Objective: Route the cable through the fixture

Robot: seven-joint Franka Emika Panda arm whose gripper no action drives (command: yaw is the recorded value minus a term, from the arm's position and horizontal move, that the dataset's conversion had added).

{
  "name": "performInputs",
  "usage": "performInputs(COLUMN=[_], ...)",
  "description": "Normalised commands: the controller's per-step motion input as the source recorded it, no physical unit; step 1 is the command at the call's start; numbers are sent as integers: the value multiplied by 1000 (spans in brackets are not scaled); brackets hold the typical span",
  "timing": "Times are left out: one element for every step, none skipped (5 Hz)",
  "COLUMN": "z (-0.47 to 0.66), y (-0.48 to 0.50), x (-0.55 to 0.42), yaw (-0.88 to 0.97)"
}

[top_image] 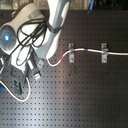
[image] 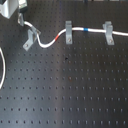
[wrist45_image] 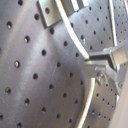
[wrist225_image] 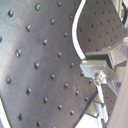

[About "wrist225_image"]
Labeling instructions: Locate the white cable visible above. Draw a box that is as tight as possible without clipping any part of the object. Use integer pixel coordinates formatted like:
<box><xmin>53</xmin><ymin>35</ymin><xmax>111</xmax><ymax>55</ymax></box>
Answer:
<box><xmin>71</xmin><ymin>0</ymin><xmax>88</xmax><ymax>61</ymax></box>

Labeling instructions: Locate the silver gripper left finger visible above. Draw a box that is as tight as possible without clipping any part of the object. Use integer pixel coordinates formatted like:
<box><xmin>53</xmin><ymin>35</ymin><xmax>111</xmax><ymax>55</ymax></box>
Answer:
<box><xmin>73</xmin><ymin>92</ymin><xmax>110</xmax><ymax>128</ymax></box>

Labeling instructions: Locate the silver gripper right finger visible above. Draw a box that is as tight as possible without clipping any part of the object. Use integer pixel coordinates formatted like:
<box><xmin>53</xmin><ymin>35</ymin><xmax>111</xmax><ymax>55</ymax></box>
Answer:
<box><xmin>80</xmin><ymin>43</ymin><xmax>128</xmax><ymax>95</ymax></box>

